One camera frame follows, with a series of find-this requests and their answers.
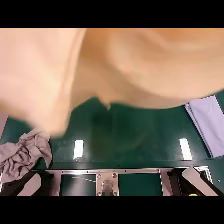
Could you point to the beige shirt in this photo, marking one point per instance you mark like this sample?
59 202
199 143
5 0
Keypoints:
133 63

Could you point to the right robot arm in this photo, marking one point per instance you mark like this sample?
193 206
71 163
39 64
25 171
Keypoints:
191 183

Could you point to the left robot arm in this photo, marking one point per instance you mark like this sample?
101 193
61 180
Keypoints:
31 185

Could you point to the grey garment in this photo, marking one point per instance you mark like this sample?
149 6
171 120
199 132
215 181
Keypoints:
23 153

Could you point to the lavender garment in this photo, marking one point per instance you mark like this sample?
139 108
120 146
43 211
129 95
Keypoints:
210 123

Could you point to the silver frame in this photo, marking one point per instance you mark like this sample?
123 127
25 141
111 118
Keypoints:
108 183

